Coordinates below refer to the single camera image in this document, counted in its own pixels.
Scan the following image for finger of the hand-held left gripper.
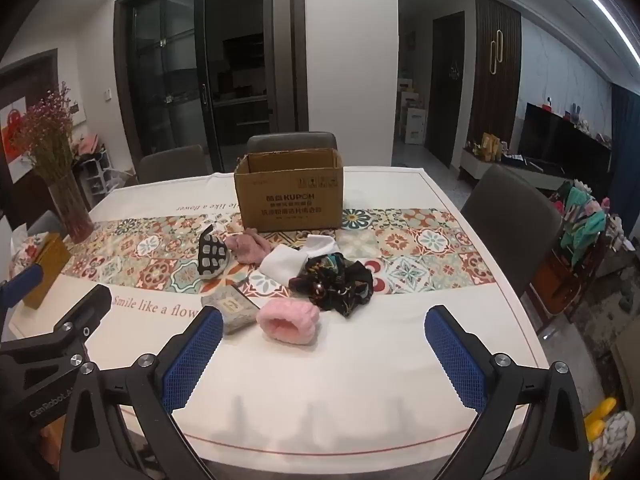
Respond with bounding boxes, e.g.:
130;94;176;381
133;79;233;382
0;263;45;322
0;284;113;376

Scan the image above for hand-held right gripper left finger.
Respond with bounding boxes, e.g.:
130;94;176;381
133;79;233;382
60;306;224;480

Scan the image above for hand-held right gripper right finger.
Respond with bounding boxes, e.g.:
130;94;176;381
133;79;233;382
424;304;592;480

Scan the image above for grey fabric pouch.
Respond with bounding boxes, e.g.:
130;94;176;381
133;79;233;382
201;287;261;335

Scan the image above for pink fluffy wristband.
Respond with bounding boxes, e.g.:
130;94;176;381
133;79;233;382
256;300;321;353

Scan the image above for black white checkered cloth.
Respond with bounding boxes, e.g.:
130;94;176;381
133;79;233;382
196;225;232;278

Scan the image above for pink cloth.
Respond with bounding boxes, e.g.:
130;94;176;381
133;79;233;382
225;228;273;266

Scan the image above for black patterned scarf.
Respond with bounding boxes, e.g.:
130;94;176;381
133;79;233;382
288;252;376;318

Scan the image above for brown cardboard box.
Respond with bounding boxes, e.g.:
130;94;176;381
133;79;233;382
233;147;345;233

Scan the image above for yellow wooden tissue box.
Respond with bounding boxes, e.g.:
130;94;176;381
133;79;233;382
22;232;72;310

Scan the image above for floral patterned cloth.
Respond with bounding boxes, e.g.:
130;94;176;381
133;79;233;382
9;232;51;281

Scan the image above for glass vase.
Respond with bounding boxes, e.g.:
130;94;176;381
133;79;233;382
47;174;94;244

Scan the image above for shoe rack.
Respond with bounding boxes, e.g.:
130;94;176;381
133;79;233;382
74;132;123;197

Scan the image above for red framed picture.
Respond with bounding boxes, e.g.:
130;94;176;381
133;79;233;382
0;96;37;182

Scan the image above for grey dining chair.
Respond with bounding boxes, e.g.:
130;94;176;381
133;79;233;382
137;144;212;185
460;164;564;306
246;131;339;155

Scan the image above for dried pink flower bunch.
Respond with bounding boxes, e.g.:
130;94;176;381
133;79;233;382
11;81;77;188

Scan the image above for yellow toy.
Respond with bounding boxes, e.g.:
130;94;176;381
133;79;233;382
584;396;640;472

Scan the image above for clothes drying rack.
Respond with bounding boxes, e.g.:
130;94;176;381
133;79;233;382
542;179;637;313

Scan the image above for white television cabinet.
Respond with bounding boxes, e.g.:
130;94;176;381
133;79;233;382
459;147;561;192

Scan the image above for yellow boxes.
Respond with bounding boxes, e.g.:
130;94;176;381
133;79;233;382
479;132;502;162

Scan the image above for white carton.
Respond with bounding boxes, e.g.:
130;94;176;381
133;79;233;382
403;106;429;145

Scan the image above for black television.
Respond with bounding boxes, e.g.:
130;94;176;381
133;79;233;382
516;102;614;186

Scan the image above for dark wooden door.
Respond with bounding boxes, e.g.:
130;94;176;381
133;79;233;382
424;10;467;169

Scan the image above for dark glass sliding door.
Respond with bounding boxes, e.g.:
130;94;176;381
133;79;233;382
114;0;307;162

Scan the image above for gold wall ornament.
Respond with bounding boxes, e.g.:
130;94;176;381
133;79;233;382
489;30;504;77

